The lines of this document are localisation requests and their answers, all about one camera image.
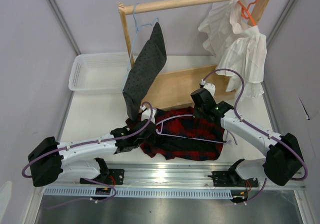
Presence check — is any purple hanger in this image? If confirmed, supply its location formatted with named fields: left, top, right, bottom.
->
left=154, top=114, right=238, bottom=146

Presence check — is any red plaid skirt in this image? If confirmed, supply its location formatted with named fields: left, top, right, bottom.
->
left=140, top=107, right=225, bottom=161

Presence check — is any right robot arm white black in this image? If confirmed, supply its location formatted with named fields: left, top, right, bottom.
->
left=190, top=88, right=304, bottom=186

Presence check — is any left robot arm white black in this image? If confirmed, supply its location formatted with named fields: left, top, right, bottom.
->
left=28, top=120, right=156, bottom=187

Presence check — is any orange hanger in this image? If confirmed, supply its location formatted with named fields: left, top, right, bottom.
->
left=238, top=0, right=258, bottom=26

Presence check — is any light blue hanger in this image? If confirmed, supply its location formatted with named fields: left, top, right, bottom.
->
left=121, top=2, right=159, bottom=92

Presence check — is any wooden clothes rack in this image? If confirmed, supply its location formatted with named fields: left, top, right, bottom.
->
left=118, top=0, right=269, bottom=109

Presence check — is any white pleated garment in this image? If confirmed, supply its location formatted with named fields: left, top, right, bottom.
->
left=198, top=0, right=267, bottom=98

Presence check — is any grey dotted garment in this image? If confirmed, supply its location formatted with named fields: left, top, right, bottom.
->
left=123, top=22, right=167, bottom=120

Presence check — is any white plastic basket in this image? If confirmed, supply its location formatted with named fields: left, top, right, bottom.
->
left=68, top=52, right=129, bottom=95

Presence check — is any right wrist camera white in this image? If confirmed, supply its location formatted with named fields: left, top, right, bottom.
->
left=199, top=79, right=216, bottom=97

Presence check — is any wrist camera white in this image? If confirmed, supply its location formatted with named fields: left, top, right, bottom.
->
left=199, top=79, right=216, bottom=97
left=140, top=105, right=157, bottom=124

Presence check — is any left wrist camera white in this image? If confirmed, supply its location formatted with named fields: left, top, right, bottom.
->
left=140, top=105, right=157, bottom=124

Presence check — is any aluminium mounting rail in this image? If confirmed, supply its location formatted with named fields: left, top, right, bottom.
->
left=33, top=161, right=307, bottom=190

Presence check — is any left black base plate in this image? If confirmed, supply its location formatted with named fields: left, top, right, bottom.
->
left=91, top=169, right=125, bottom=185

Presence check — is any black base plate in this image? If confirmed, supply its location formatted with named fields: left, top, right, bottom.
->
left=207, top=171, right=259, bottom=188
left=91, top=169, right=125, bottom=185

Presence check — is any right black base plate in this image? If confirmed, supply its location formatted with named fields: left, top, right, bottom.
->
left=207, top=171, right=259, bottom=188

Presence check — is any white slotted cable duct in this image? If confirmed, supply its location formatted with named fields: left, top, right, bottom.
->
left=44, top=186, right=245, bottom=200

